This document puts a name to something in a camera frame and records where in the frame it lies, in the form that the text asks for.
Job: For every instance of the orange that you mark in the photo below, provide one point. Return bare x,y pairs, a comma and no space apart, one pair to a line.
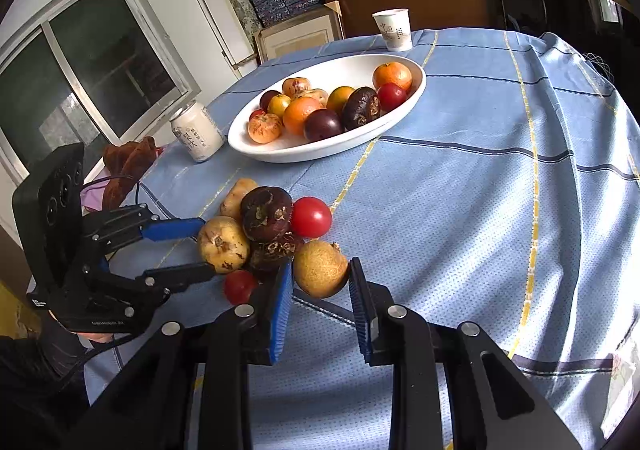
392,76
300,113

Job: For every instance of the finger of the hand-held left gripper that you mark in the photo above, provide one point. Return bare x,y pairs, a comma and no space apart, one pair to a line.
170,229
185,275

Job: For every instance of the white drink can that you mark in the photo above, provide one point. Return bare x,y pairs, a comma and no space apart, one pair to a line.
196,132

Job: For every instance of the red tomato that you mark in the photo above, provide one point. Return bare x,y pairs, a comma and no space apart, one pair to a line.
240,286
311,217
391,96

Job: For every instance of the white paper cup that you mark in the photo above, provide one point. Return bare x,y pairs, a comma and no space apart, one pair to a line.
393,29

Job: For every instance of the brown cloth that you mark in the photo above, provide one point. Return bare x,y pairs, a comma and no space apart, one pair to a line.
127,162

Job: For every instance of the pink cloth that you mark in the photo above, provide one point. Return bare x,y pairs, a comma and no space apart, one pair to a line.
92,197

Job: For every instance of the beige cardboard box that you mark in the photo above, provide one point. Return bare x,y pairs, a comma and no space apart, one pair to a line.
300,34

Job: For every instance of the tan round fruit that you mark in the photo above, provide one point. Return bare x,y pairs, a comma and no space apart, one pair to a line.
223,245
320,269
235,197

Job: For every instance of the white framed window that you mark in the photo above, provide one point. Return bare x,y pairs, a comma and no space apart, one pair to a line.
110,54

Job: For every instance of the white leaning board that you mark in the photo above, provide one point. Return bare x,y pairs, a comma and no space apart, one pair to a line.
220,19

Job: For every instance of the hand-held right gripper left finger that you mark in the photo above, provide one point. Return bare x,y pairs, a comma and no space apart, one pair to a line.
280,315

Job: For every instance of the dark purple plum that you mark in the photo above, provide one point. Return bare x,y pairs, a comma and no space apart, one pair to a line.
323,124
269,99

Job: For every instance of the blue checked tablecloth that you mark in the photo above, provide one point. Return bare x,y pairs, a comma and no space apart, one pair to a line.
475,230

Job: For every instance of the brown wooden cabinet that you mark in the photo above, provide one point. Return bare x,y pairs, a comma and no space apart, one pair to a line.
430,4

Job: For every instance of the white oval bowl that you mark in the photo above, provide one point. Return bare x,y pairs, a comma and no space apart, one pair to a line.
350,139

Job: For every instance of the dark brown round fruit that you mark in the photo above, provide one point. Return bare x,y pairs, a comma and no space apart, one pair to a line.
361,107
266,213
274,252

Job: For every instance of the peach coloured round fruit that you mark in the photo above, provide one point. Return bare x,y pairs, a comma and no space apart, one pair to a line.
296,86
265,127
315,94

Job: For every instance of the crumpled white paper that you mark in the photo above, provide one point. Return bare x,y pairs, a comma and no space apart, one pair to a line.
620,380

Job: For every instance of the yellow orange round fruit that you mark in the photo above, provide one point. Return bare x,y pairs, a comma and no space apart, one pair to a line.
340,97

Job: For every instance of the small yellow round fruit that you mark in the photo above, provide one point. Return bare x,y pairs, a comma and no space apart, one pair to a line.
278,104

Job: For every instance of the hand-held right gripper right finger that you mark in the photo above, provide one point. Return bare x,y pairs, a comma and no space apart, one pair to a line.
361,315

